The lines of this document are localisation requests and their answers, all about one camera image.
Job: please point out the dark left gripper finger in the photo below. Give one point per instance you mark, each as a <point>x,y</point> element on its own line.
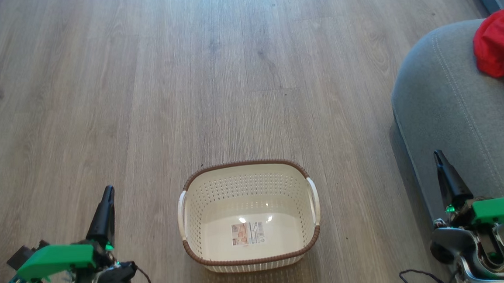
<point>103,220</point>

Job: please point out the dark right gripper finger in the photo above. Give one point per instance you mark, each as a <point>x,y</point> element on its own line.
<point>451,184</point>

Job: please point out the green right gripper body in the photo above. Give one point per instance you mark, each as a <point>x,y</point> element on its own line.
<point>503,211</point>

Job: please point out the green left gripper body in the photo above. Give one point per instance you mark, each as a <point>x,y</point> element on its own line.
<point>58,260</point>

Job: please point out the red garment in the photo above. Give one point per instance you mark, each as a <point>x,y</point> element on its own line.
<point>497,43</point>

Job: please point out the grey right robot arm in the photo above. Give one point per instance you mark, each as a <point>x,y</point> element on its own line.
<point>482,250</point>

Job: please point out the grey fabric sofa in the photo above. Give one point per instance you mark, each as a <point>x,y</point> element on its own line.
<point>451,103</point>

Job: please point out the printed label sticker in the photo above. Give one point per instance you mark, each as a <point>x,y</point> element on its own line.
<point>248,233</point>

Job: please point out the cream laundry basket brown rim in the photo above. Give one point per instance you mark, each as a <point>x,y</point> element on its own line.
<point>300,186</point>

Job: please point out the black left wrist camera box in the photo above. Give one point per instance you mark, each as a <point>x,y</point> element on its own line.
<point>25,254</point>

